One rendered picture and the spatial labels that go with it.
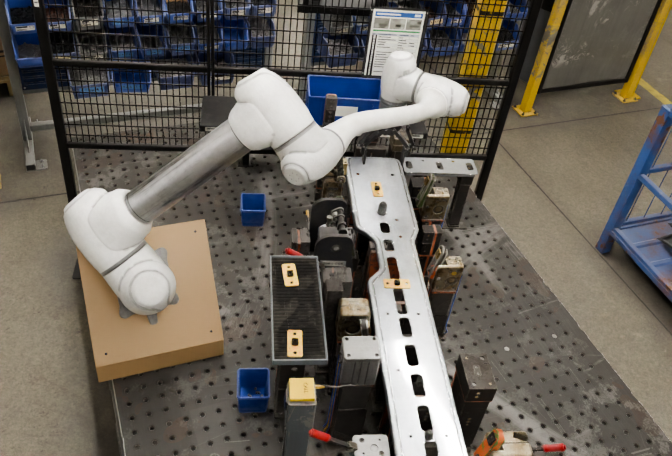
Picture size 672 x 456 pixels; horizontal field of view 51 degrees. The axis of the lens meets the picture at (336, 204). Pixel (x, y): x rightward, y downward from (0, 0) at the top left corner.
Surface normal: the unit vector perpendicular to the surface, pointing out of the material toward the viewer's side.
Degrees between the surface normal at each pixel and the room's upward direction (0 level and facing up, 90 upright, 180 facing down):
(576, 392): 0
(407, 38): 90
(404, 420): 0
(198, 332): 49
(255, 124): 72
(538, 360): 0
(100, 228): 62
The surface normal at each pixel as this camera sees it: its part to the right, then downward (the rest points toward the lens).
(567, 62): 0.37, 0.64
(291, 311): 0.11, -0.76
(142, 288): 0.40, 0.06
